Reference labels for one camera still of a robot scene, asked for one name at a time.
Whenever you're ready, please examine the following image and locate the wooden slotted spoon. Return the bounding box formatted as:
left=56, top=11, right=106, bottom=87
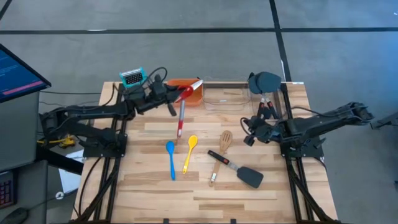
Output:
left=208, top=129, right=233, bottom=187

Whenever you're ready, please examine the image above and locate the yellow silicone spoon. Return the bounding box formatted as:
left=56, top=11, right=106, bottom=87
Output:
left=182, top=134, right=198, bottom=175

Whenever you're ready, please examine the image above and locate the grey desk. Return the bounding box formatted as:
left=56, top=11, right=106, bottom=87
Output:
left=0, top=91, right=50, bottom=224

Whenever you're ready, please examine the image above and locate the orange plastic bin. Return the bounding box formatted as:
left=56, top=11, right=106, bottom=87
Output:
left=167, top=78, right=205, bottom=108

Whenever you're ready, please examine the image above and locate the clear plastic bin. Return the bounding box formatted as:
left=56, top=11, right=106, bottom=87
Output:
left=248, top=76, right=289, bottom=121
left=201, top=76, right=253, bottom=111

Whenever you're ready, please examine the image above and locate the black desk leg bar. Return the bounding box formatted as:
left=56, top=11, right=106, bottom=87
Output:
left=35, top=133, right=85, bottom=175

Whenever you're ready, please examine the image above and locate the white paper sheet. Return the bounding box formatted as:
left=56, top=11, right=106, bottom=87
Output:
left=58, top=149, right=85, bottom=194

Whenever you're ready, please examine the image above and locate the blue silicone spoon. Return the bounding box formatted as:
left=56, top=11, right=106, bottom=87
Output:
left=165, top=140, right=177, bottom=181

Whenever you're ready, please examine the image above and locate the computer monitor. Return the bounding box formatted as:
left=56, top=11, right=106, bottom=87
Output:
left=0, top=43, right=52, bottom=103

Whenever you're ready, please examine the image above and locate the teal metal box grater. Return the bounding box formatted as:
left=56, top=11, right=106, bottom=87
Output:
left=119, top=67, right=150, bottom=94

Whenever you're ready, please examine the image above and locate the black keyboard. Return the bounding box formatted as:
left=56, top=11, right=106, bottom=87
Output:
left=0, top=170, right=17, bottom=209

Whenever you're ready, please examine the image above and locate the black computer mouse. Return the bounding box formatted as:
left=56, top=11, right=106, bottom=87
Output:
left=0, top=207, right=29, bottom=224

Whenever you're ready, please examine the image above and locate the yellow cable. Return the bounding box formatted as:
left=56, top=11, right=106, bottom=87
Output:
left=36, top=117, right=77, bottom=149

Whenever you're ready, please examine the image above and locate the narrow black spatula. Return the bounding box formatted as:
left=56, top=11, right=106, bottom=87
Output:
left=207, top=149, right=264, bottom=189

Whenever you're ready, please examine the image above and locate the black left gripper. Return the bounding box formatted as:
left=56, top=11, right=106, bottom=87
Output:
left=133, top=74, right=182, bottom=118

